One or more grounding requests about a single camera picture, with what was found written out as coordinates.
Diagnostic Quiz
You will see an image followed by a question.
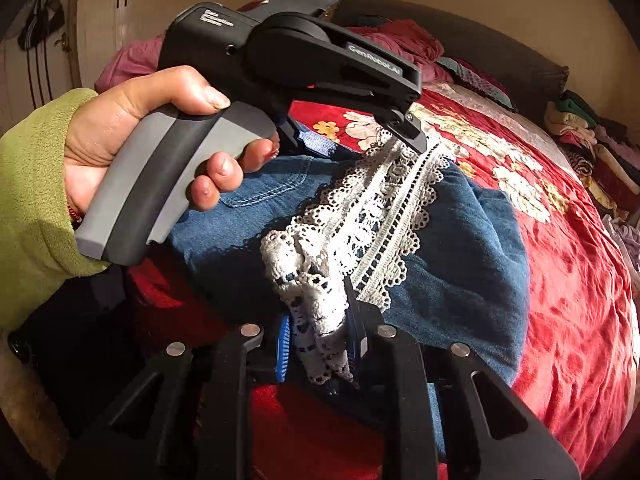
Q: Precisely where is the dark grey headboard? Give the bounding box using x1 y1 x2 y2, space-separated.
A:
340 0 572 107

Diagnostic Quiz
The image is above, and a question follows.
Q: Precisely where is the blue denim pants lace trim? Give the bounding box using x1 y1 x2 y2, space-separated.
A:
167 130 532 397

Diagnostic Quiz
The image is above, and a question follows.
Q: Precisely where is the pink quilt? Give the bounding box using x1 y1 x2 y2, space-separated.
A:
95 2 447 95

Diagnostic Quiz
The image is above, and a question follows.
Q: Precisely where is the person's left forearm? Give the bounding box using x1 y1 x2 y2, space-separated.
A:
0 87 110 332

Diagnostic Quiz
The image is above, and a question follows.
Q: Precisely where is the cream wardrobe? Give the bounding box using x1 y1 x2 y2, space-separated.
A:
0 0 297 127

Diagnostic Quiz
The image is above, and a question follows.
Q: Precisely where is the red floral blanket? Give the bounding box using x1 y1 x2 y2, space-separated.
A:
125 77 637 480

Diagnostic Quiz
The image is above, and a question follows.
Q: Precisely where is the stack of folded clothes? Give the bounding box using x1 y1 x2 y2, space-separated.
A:
544 89 640 222

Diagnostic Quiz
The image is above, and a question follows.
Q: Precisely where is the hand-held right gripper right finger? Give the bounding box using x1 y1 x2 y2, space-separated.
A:
344 276 583 480

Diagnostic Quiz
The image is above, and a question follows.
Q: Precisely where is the dark hanging bag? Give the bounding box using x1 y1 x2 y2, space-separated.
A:
17 0 67 52

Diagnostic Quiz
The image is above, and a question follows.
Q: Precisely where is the beige fuzzy cloth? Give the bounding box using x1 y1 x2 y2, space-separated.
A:
0 330 71 463

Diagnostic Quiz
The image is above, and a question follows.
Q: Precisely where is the dark patterned pillow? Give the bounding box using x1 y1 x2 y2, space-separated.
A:
434 55 517 112

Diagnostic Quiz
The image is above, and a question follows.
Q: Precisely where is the plastic bag of clothes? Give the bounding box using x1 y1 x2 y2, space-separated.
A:
602 214 640 272

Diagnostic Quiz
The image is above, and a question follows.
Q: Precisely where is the person's left hand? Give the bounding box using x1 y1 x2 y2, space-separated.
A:
64 66 282 216

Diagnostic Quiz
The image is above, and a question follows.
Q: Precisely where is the dark cloth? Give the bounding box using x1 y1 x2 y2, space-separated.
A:
10 265 151 438

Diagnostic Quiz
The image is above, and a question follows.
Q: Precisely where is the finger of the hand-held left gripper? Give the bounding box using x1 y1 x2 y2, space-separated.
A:
377 104 429 157
278 114 337 157

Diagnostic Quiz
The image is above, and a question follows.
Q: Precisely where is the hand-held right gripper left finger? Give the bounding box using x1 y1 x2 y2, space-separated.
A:
55 312 293 480

